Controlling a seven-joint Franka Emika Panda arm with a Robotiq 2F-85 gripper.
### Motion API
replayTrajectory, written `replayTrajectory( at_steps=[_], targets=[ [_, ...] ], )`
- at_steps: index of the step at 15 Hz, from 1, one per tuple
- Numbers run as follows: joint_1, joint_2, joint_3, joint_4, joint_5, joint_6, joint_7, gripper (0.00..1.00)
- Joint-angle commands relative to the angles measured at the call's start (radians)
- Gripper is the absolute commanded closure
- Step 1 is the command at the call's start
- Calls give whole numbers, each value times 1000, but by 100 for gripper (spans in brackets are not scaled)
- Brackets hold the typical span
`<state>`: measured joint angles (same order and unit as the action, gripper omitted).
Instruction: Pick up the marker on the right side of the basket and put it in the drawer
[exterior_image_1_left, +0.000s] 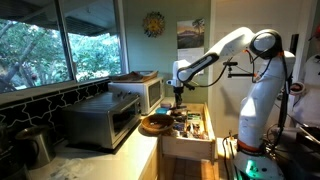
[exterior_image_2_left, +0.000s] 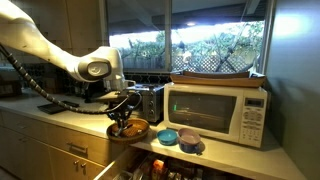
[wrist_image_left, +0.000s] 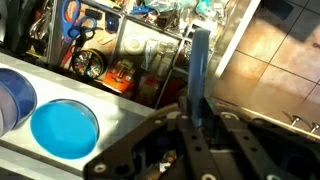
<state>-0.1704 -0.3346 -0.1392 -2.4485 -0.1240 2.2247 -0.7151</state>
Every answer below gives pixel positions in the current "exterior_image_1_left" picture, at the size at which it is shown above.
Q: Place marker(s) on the blue plastic container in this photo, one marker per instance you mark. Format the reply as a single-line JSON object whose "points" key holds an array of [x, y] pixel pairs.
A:
{"points": [[162, 110]]}

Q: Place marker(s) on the purple sponge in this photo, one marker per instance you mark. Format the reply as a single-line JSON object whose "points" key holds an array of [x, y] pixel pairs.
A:
{"points": [[166, 105]]}

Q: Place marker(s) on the dark countertop appliance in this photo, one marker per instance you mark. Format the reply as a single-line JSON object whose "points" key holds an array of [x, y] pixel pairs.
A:
{"points": [[8, 156]]}

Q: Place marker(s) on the sun shaped wall decoration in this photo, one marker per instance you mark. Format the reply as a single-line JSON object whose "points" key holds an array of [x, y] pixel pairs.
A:
{"points": [[154, 24]]}

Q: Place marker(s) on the open wooden drawer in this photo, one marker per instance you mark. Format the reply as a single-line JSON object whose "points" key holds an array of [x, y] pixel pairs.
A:
{"points": [[186, 145]]}

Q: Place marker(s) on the brown tray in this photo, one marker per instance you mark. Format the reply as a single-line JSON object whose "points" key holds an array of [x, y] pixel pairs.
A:
{"points": [[133, 77]]}

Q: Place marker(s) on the metal kettle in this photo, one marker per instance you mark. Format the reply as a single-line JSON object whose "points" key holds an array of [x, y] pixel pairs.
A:
{"points": [[36, 143]]}

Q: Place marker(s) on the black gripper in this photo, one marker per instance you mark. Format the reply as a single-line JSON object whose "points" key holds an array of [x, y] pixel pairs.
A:
{"points": [[178, 93]]}

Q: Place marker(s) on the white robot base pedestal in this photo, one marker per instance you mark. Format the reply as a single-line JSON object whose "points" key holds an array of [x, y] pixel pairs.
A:
{"points": [[263, 166]]}

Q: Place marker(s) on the white microwave oven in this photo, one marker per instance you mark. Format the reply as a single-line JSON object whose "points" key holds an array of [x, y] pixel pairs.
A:
{"points": [[133, 91]]}

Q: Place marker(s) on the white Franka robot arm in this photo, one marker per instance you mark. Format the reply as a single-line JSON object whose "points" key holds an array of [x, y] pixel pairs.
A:
{"points": [[260, 106]]}

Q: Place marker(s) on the wooden bowl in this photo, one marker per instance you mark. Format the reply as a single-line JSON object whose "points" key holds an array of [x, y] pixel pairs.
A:
{"points": [[148, 128]]}

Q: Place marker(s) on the dark cluttered side table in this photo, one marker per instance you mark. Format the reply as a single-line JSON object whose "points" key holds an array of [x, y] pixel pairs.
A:
{"points": [[300, 150]]}

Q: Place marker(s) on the black camera stand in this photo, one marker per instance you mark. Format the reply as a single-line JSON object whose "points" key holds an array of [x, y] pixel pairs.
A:
{"points": [[238, 75]]}

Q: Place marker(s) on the window with dark frame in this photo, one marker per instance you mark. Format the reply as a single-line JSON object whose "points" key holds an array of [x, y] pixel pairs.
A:
{"points": [[66, 43]]}

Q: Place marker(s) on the wall calendar with landscape photo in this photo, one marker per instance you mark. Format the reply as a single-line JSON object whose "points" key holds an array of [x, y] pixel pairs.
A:
{"points": [[190, 36]]}

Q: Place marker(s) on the stainless steel toaster oven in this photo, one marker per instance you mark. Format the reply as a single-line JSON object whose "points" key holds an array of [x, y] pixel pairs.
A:
{"points": [[96, 116]]}

